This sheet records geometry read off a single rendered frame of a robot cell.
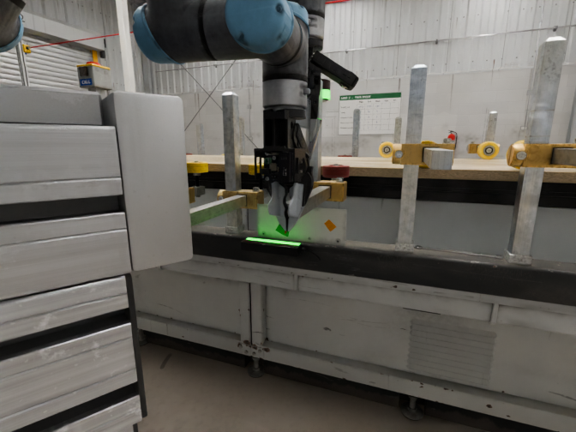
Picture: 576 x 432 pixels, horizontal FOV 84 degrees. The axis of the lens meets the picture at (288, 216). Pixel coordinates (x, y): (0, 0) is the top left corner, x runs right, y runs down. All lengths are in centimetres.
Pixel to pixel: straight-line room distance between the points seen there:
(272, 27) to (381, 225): 78
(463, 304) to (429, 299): 8
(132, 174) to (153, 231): 3
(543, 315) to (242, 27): 90
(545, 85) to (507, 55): 741
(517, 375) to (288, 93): 114
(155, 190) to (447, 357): 121
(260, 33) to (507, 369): 122
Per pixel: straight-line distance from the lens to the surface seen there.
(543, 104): 88
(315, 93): 74
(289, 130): 53
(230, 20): 45
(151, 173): 18
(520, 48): 837
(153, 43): 53
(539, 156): 87
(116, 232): 18
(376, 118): 810
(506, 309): 99
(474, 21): 840
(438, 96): 807
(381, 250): 87
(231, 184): 98
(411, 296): 95
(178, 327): 161
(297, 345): 139
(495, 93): 815
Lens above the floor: 97
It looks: 13 degrees down
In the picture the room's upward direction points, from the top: straight up
